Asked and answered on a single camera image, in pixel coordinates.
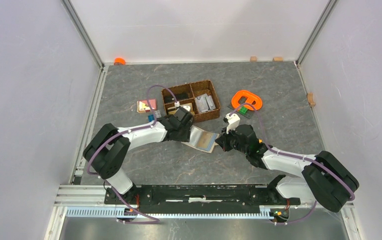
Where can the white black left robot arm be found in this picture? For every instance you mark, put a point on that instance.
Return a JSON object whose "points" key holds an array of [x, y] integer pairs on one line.
{"points": [[107, 150]]}

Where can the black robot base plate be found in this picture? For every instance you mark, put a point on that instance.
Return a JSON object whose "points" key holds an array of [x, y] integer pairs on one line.
{"points": [[205, 198]]}

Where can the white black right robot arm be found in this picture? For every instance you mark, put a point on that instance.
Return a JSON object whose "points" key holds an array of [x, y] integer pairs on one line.
{"points": [[315, 177]]}

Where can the beige leather card holder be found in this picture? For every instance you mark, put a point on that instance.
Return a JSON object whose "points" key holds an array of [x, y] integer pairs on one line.
{"points": [[202, 140]]}

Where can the yellow cards in basket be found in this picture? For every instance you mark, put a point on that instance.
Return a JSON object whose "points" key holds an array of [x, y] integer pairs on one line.
{"points": [[172, 110]]}

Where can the silver cards in basket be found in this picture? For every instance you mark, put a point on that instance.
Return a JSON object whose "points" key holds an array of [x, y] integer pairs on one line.
{"points": [[205, 103]]}

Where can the orange round cap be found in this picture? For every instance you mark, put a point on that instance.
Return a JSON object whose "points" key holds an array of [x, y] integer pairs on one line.
{"points": [[119, 61]]}

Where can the blue toy brick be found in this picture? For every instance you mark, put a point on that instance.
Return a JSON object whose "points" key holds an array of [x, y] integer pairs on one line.
{"points": [[153, 117]]}

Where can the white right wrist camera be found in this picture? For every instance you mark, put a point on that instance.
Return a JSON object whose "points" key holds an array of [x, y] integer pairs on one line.
{"points": [[233, 120]]}

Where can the aluminium frame rail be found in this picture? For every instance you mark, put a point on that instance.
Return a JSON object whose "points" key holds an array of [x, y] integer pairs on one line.
{"points": [[102, 202]]}

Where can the playing card box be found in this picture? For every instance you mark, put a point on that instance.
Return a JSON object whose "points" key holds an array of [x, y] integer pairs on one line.
{"points": [[144, 107]]}

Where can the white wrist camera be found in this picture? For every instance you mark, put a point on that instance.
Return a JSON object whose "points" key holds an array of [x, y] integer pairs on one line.
{"points": [[233, 120], [187, 106]]}

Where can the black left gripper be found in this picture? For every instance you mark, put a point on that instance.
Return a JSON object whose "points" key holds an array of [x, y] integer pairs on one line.
{"points": [[187, 135]]}

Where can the curved wooden piece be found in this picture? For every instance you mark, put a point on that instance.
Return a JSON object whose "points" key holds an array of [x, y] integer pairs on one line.
{"points": [[310, 99]]}

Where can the green toy brick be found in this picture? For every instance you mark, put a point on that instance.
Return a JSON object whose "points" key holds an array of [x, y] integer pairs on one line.
{"points": [[243, 110]]}

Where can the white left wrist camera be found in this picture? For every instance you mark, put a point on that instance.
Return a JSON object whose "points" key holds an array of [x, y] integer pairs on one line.
{"points": [[187, 106]]}

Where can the black cards in basket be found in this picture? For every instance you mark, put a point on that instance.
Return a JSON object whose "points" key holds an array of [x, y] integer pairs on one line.
{"points": [[170, 99]]}

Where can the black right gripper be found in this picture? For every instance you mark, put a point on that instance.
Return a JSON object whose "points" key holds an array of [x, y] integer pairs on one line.
{"points": [[222, 140]]}

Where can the brown woven divided basket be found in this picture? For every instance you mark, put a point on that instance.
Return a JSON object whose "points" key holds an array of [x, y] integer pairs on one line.
{"points": [[195, 89]]}

